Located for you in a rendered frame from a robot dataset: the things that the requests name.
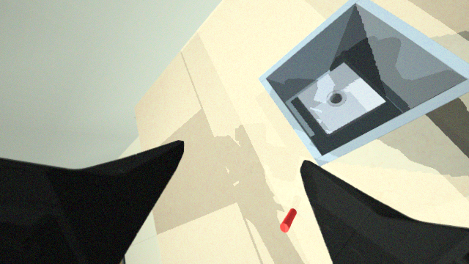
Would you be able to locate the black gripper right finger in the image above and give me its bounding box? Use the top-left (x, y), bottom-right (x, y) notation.
top-left (299, 160), bottom-right (469, 264)

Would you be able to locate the red peg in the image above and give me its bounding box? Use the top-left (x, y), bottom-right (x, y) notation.
top-left (280, 208), bottom-right (297, 232)

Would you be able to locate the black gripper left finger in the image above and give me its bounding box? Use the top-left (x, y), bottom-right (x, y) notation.
top-left (0, 140), bottom-right (184, 264)

